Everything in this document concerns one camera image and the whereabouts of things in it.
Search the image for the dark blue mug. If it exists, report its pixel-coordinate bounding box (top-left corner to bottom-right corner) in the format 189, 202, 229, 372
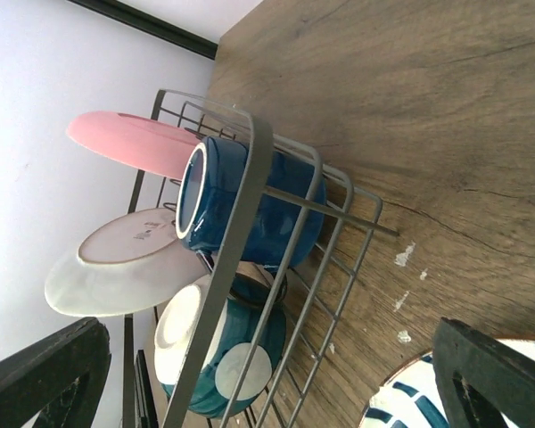
176, 136, 325, 271

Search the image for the black aluminium enclosure frame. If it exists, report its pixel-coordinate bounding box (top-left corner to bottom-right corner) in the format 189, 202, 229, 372
70, 0, 218, 60

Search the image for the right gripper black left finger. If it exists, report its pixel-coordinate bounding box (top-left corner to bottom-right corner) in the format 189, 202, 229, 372
0, 317, 111, 427

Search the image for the cream upturned bowl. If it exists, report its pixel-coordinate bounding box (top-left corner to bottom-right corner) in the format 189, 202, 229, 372
154, 275, 286, 419

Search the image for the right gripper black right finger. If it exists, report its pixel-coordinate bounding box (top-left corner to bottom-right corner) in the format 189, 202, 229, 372
432, 317, 535, 427

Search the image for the pink plastic bear plate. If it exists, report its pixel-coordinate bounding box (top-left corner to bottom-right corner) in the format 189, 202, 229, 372
67, 111, 200, 180

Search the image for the red plate with teal flower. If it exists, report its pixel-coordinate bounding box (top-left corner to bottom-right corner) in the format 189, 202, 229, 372
45, 208, 208, 317

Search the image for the grey wire dish rack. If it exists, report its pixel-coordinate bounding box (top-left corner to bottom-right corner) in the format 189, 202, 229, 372
122, 88, 400, 428

